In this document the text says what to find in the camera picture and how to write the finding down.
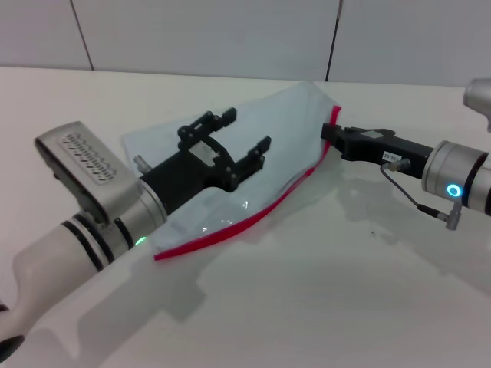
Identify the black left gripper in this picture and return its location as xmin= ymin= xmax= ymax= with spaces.
xmin=139 ymin=107 xmax=273 ymax=215

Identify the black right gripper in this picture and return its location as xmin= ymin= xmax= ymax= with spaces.
xmin=321 ymin=123 xmax=439 ymax=179

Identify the clear document bag red zipper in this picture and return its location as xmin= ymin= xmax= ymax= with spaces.
xmin=121 ymin=80 xmax=342 ymax=262

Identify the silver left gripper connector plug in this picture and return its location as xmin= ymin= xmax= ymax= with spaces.
xmin=132 ymin=153 xmax=153 ymax=174

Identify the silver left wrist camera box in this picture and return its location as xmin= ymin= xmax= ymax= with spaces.
xmin=34 ymin=121 xmax=145 ymax=225

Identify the thin grey right gripper cable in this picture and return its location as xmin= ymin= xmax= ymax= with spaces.
xmin=379 ymin=158 xmax=463 ymax=231

